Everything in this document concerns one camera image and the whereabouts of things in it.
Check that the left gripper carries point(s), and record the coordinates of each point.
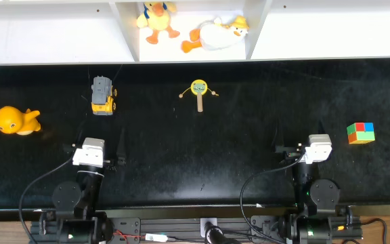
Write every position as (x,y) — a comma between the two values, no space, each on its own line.
(118,162)

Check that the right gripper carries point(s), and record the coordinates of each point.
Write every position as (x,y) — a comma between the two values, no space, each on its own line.
(288,152)

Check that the grey and yellow toy truck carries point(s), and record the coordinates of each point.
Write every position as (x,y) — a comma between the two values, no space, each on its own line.
(102,88)

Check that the many-coloured puzzle cube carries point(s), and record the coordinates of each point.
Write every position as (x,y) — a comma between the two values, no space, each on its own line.
(361,133)

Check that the yellow rubber duck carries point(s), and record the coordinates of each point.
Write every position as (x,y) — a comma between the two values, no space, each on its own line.
(12,120)

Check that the yellow wooden rattle drum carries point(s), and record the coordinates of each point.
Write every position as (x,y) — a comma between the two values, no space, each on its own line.
(199,87)

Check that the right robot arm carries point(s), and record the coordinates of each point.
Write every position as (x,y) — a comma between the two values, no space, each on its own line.
(323,193)

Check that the white shelf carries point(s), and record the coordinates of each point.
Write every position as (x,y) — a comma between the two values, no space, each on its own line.
(46,34)

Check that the white plush duck yellow hat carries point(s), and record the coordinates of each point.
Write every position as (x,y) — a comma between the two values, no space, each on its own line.
(218,35)

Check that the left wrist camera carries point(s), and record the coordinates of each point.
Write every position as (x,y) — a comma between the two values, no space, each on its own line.
(88,154)

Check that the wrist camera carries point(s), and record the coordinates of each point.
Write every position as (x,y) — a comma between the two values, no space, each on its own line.
(88,154)
(318,149)

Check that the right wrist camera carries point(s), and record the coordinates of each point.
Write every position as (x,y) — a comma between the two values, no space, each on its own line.
(318,149)

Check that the mounting rail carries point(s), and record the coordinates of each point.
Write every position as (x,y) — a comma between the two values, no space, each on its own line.
(181,225)

